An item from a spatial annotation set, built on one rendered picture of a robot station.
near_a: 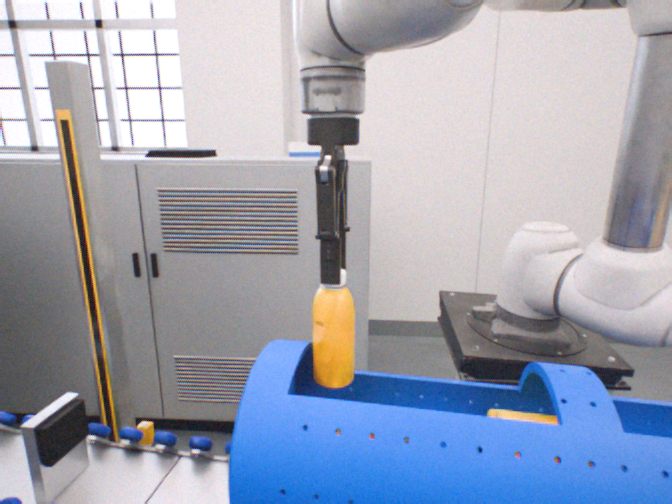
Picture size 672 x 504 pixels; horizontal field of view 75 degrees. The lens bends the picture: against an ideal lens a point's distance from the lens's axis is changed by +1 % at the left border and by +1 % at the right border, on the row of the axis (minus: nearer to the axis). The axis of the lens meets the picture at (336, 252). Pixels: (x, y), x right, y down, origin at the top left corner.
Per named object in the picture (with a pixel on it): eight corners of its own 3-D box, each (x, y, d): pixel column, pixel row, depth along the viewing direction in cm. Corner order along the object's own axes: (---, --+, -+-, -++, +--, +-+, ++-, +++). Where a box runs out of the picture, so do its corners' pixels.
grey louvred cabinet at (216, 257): (43, 376, 294) (1, 153, 257) (366, 388, 278) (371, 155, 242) (-30, 429, 241) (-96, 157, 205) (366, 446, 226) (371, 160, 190)
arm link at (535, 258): (520, 288, 122) (536, 211, 115) (585, 315, 107) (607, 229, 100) (481, 299, 114) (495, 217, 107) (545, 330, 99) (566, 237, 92)
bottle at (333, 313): (331, 363, 76) (331, 271, 71) (362, 377, 71) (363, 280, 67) (304, 379, 71) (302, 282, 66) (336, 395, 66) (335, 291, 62)
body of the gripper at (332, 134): (314, 119, 66) (315, 181, 68) (298, 115, 58) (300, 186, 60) (363, 118, 64) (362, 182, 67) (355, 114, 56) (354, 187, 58)
